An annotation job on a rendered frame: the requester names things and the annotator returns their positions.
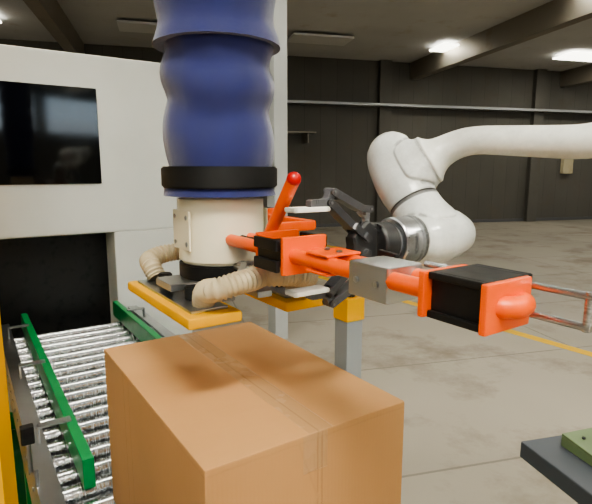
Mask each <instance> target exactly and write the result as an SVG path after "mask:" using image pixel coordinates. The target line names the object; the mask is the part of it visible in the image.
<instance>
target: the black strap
mask: <svg viewBox="0 0 592 504"><path fill-rule="evenodd" d="M161 186H163V188H172V189H261V188H275V187H276V186H277V168H276V167H255V166H162V168H161Z"/></svg>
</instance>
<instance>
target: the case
mask: <svg viewBox="0 0 592 504"><path fill-rule="evenodd" d="M104 357H105V372H106V388H107V404H108V419H109V435H110V451H111V466H112V482H113V498H114V501H115V503H116V504H401V484H402V457H403V430H404V401H403V400H401V399H399V398H397V397H395V396H393V395H391V394H389V393H387V392H385V391H384V390H382V389H380V388H378V387H376V386H374V385H372V384H370V383H368V382H366V381H364V380H362V379H360V378H358V377H356V376H355V375H353V374H351V373H349V372H347V371H345V370H343V369H341V368H339V367H337V366H335V365H333V364H331V363H329V362H327V361H325V360H324V359H322V358H320V357H318V356H316V355H314V354H312V353H310V352H308V351H306V350H304V349H302V348H300V347H298V346H296V345H295V344H293V343H291V342H289V341H287V340H285V339H283V338H281V337H279V336H277V335H275V334H273V333H271V332H269V331H267V330H266V329H264V328H262V327H260V326H258V325H256V324H254V323H252V322H246V323H240V324H235V325H230V326H224V327H219V328H213V329H208V330H203V331H197V332H192V333H187V334H181V335H176V336H170V337H165V338H160V339H154V340H149V341H144V342H138V343H133V344H127V345H122V346H117V347H111V348H106V349H104Z"/></svg>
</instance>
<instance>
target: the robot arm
mask: <svg viewBox="0 0 592 504"><path fill-rule="evenodd" d="M478 154H488V155H506V156H523V157H539V158H556V159H590V158H592V123H586V124H575V125H493V126H474V127H467V128H462V129H458V130H455V131H452V132H449V133H446V134H444V135H441V136H439V137H436V138H433V139H422V138H419V137H417V138H415V139H409V138H408V137H407V136H406V135H404V134H402V133H398V132H394V131H391V132H386V133H383V134H381V135H379V136H378V137H377V138H375V139H374V141H373V142H372V143H371V145H370V147H369V150H368V152H367V165H368V170H369V173H370V176H371V179H372V182H373V184H374V187H375V189H376V191H377V193H378V195H379V197H380V199H381V201H382V202H383V204H384V205H385V207H386V208H387V209H388V211H389V212H390V214H391V216H392V217H388V218H385V219H383V220H382V221H381V222H370V221H369V220H370V213H372V212H373V211H374V207H373V206H370V205H364V204H362V203H360V202H359V201H357V200H355V199H354V198H352V197H350V196H349V195H347V194H345V193H343V192H342V191H340V190H338V189H337V188H324V190H323V193H324V196H323V198H320V199H308V200H306V206H303V207H285V208H284V210H285V212H288V213H310V212H328V213H329V214H330V215H331V216H332V217H333V218H334V219H335V220H336V221H337V222H338V223H340V224H341V225H342V228H343V229H344V230H345V231H346V232H347V233H348V235H347V236H346V249H350V250H355V251H360V252H361V254H358V255H359V256H363V257H375V256H378V250H379V249H383V250H386V251H390V252H394V253H397V254H399V259H404V260H409V261H414V262H419V263H422V264H424V262H425V261H431V262H436V263H442V262H446V261H449V260H452V259H455V258H457V257H459V256H460V255H461V254H462V253H464V252H465V251H467V250H468V249H470V248H471V247H472V246H473V244H474V241H475V237H476V230H475V226H474V224H473V222H472V221H471V220H470V219H469V218H468V217H467V216H465V215H464V214H462V213H461V212H459V211H457V210H454V209H453V208H452V207H451V206H450V205H449V204H448V203H447V202H446V201H445V200H444V199H443V198H442V197H441V196H440V195H439V193H438V191H437V190H436V188H437V186H438V184H439V183H440V182H442V181H443V179H444V175H445V172H446V170H447V169H448V167H449V166H450V165H451V164H453V163H454V162H455V161H457V160H459V159H461V158H463V157H466V156H470V155H478ZM334 200H335V201H337V202H339V203H340V204H342V205H344V206H346V207H347V208H349V209H351V210H353V211H357V212H356V213H357V214H358V216H360V217H361V218H362V220H361V221H360V222H359V223H356V222H355V221H354V220H353V219H352V218H351V217H350V216H349V215H348V214H347V213H346V212H345V211H344V210H343V209H342V208H341V207H340V206H339V205H338V204H337V203H336V202H335V201H334ZM347 279H348V278H346V277H342V276H331V278H330V279H329V280H328V281H327V282H326V283H325V284H324V286H322V285H313V286H306V287H300V288H294V289H288V290H285V294H286V295H288V296H291V297H294V298H298V297H303V296H305V298H307V299H310V300H317V299H323V300H322V304H323V305H326V306H328V307H331V308H335V307H336V306H337V305H339V304H340V303H341V302H342V301H344V300H345V299H346V298H347V297H349V296H350V295H351V294H350V293H349V280H347Z"/></svg>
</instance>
